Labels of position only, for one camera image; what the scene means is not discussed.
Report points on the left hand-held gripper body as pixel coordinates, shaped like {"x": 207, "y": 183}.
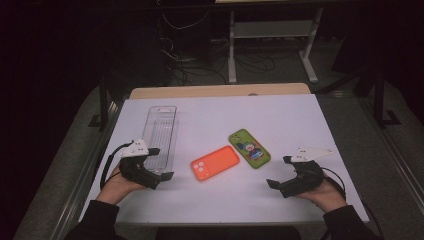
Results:
{"x": 136, "y": 170}

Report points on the black metal stand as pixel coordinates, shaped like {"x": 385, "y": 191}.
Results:
{"x": 103, "y": 103}
{"x": 379, "y": 100}

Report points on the orange phone case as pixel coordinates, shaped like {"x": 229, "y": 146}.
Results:
{"x": 215, "y": 163}

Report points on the clear plastic ribbed rack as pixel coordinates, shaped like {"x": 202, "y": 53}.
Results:
{"x": 160, "y": 133}

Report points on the green cartoon phone case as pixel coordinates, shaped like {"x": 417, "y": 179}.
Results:
{"x": 250, "y": 148}

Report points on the person's right hand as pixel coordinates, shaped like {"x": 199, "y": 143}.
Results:
{"x": 328, "y": 198}

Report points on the person's left hand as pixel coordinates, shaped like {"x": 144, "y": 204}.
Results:
{"x": 113, "y": 190}

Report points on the white metal desk frame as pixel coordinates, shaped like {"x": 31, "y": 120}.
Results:
{"x": 273, "y": 29}

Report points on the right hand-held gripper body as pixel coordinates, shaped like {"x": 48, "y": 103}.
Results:
{"x": 308, "y": 178}

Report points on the grey metal floor rail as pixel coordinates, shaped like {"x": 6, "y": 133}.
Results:
{"x": 85, "y": 173}
{"x": 393, "y": 153}

